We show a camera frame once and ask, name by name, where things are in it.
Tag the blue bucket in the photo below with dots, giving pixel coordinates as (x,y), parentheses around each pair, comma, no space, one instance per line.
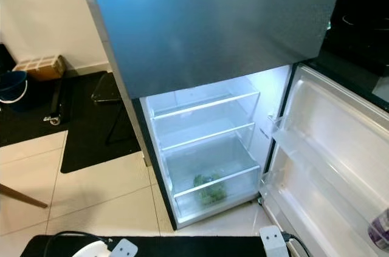
(13,87)

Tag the clear crisper drawer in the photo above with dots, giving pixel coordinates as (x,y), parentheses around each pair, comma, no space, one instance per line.
(216,182)

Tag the black wheeled stand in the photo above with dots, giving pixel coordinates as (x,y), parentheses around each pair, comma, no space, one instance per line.
(53,119)

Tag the glass fridge shelf white rail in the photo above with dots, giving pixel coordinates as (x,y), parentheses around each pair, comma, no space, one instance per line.
(206,137)
(203,105)

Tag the black folding stool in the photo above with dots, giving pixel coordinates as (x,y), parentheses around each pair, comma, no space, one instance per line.
(106,90)

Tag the black floor mat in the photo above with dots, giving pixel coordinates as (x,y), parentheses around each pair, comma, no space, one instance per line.
(91,147)
(194,248)

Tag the large black rug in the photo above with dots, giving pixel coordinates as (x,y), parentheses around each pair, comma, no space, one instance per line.
(24,124)

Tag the clear fridge door bin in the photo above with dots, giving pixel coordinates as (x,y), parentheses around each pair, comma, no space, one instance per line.
(282,132)
(270,187)

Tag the grey fridge cabinet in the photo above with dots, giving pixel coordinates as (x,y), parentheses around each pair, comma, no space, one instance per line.
(118,87)

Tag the cardboard box white dividers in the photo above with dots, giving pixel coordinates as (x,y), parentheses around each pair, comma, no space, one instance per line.
(41,67)

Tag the bagged green vegetables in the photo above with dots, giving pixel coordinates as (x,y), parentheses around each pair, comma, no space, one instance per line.
(209,190)

